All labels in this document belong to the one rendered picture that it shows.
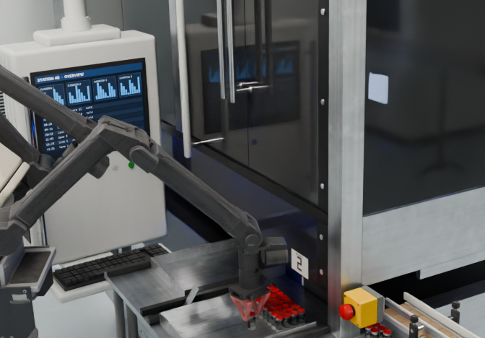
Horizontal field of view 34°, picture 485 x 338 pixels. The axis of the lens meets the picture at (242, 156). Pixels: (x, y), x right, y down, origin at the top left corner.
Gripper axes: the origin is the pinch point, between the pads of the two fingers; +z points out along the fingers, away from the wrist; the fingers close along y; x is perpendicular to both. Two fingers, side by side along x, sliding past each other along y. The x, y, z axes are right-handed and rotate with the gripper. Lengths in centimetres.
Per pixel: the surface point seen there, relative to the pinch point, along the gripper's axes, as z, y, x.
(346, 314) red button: -7.7, 7.2, -26.6
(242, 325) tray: 4.1, -0.6, 2.9
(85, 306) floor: 94, 58, 189
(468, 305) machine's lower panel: 7, 55, -32
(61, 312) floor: 94, 46, 192
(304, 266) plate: -10.0, 16.4, -4.5
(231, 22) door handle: -73, 19, 25
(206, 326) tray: 4.0, -7.6, 9.6
